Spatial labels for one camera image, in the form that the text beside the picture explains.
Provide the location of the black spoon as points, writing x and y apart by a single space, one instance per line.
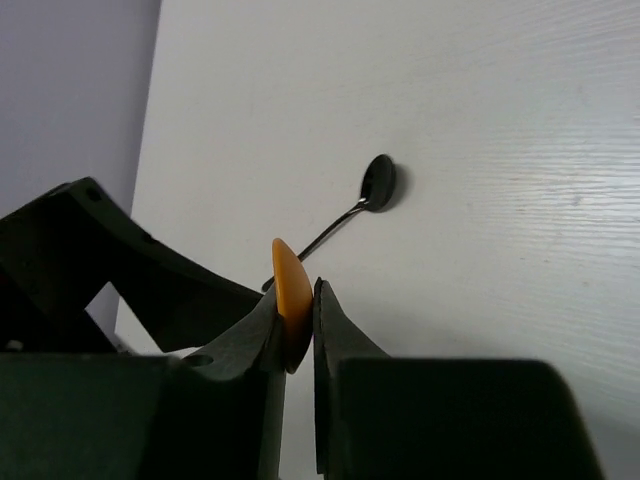
377 190

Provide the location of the orange spoon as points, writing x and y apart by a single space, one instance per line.
294 303

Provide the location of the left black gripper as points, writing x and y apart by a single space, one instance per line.
61 249

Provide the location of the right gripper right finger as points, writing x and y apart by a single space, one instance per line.
335 338

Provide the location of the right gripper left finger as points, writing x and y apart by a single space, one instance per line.
243 418

